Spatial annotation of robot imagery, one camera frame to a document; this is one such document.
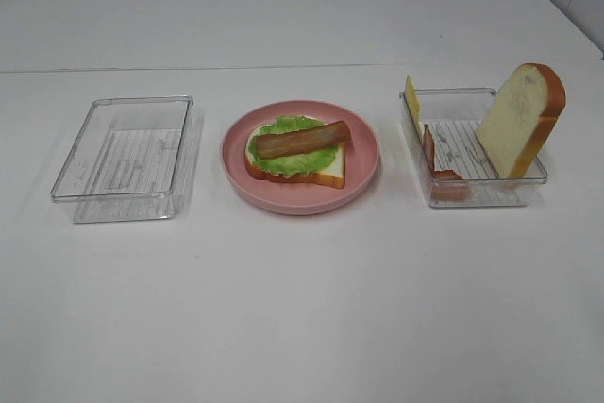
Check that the clear plastic tray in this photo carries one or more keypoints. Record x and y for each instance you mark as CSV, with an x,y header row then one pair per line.
x,y
133,159
452,116

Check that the green lettuce leaf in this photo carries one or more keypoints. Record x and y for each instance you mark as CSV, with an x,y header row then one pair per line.
x,y
328,161

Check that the yellow cheese slice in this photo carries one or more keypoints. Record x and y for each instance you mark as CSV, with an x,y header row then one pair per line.
x,y
414,105

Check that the bread slice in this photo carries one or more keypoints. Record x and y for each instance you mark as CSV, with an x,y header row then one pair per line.
x,y
313,178
525,110

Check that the pink round plate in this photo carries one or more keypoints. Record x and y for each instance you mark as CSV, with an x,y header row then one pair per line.
x,y
361,161

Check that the bacon strip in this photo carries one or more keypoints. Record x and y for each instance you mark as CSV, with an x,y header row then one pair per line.
x,y
447,185
270,146

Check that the left clear plastic tray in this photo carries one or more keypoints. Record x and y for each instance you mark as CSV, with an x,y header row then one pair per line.
x,y
133,159

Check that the right clear plastic tray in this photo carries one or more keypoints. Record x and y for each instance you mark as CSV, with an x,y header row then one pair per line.
x,y
452,116

